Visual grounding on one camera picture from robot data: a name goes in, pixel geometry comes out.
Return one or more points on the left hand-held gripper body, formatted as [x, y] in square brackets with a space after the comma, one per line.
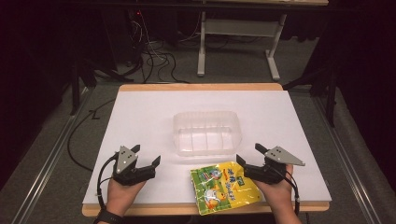
[125, 161]

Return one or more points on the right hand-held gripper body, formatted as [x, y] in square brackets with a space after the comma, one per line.
[274, 171]

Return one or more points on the yellow green snack bag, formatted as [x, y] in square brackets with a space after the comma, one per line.
[222, 188]

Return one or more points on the clear plastic container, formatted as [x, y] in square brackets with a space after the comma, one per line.
[207, 133]

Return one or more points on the person's right hand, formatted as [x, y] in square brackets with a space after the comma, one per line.
[277, 191]

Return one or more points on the person's left hand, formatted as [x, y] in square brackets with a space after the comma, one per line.
[123, 194]

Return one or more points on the white table sheet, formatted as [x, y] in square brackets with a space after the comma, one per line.
[149, 124]

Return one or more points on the black wristwatch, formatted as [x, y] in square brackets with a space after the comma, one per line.
[107, 216]

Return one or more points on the black metal stand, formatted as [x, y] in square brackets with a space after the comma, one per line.
[330, 93]
[76, 87]

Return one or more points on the metal floor rail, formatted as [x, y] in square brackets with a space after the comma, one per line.
[46, 168]
[351, 161]

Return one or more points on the white metal desk frame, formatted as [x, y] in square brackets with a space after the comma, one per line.
[239, 28]

